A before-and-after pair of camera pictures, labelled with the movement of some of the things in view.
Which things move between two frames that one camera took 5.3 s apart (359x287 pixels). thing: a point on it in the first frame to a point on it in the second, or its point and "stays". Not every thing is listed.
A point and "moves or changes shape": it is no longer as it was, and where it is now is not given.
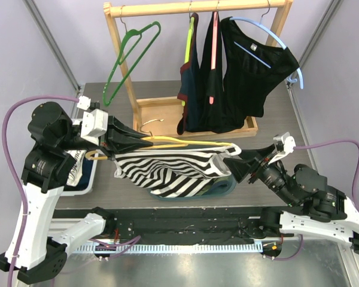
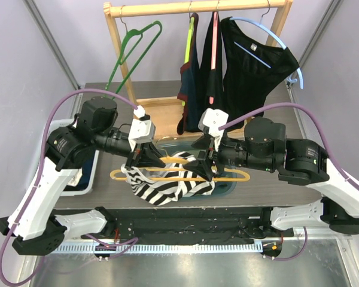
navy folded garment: x=87 y=174 stays
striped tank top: x=176 y=172 moves or changes shape
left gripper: x=116 y=143 to x=145 y=154
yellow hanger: x=179 y=143 to x=233 y=179
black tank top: x=250 y=70 stays
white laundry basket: x=93 y=182 stays
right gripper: x=255 y=167 to x=212 y=156
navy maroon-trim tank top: x=192 y=89 stays
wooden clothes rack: x=160 y=116 stays
